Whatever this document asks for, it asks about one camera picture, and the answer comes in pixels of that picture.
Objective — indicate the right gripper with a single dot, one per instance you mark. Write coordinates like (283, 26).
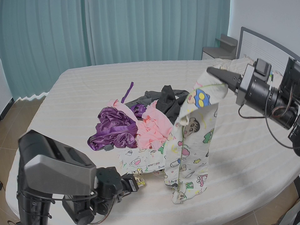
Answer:
(256, 95)

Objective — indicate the white printed pyjama top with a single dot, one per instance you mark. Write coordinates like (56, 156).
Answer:
(196, 135)

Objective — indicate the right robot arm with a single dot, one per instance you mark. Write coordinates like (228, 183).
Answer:
(290, 78)

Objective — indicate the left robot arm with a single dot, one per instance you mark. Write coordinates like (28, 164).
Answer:
(58, 167)

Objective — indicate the bed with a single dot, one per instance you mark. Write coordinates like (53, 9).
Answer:
(93, 83)

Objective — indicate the grey bedside table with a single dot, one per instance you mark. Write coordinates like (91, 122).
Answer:
(219, 50)

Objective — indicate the black garment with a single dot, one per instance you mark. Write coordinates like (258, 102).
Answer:
(168, 106)

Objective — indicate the dark grey garment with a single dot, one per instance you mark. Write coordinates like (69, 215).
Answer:
(150, 97)

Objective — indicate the pink garment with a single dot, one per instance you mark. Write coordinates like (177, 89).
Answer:
(152, 125)

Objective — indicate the blue-green curtain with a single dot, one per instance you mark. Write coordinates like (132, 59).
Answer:
(42, 36)
(152, 22)

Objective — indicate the white printed pyjama trousers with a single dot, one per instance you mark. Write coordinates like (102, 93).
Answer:
(133, 160)

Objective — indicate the purple satin garment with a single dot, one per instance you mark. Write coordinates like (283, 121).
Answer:
(110, 125)

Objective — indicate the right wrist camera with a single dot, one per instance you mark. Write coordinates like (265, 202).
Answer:
(263, 68)

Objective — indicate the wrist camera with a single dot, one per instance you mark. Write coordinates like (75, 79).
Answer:
(77, 205)
(263, 68)

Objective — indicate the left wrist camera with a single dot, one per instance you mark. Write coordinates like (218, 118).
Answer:
(77, 205)

